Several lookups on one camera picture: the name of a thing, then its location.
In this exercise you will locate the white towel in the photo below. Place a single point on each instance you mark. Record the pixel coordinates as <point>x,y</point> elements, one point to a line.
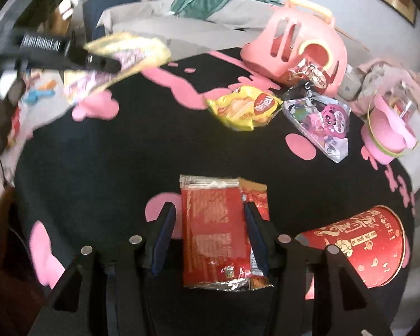
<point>68,3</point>

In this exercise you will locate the yellow chip packet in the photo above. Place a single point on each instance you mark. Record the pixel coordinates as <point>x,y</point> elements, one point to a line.
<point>133,54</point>

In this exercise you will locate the orange toy piece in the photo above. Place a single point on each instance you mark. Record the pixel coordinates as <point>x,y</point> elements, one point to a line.
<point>49,85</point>

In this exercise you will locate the green blanket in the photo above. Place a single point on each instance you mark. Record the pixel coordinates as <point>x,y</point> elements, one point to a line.
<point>210,1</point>

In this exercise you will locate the black pink printed tablecloth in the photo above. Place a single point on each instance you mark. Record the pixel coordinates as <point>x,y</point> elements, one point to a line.
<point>108,168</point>

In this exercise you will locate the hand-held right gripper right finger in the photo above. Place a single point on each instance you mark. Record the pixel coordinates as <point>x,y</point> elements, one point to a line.
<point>253,238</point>

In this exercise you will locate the clear plastic can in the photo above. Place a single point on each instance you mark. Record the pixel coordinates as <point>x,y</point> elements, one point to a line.
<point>402,103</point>

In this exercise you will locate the red cartoon snack packet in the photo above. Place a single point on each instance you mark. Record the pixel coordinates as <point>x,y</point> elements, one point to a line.
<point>308,73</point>

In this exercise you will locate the pink toy bucket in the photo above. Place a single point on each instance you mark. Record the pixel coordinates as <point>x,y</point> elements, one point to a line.
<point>385,136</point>

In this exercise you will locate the pink toy carrier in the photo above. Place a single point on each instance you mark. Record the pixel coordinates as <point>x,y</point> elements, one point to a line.
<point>287,42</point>

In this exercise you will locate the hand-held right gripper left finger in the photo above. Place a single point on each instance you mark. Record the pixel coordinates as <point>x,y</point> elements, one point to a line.
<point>164,238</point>

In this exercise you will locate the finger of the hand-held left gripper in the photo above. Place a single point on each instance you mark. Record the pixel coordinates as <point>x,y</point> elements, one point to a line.
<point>101,64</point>

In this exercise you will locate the red paper cup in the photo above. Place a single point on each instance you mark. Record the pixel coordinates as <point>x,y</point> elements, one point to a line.
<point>364,248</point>

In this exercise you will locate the blue toy shovel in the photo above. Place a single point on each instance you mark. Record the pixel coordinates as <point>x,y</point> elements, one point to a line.
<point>36,96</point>

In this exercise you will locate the grey box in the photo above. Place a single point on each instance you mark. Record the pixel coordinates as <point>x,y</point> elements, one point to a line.
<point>350,84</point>

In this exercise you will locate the orange red foil wrapper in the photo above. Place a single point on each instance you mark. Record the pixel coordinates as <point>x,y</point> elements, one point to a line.
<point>257,196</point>

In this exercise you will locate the pink cartoon snack packet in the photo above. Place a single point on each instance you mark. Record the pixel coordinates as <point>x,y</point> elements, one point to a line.
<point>322,122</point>

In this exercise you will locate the yellow snack packet red label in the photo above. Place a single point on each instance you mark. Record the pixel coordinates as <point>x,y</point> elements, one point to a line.
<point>234,108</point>

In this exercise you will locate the grey covered sofa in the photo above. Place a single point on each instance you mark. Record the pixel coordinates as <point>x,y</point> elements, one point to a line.
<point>203,28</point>

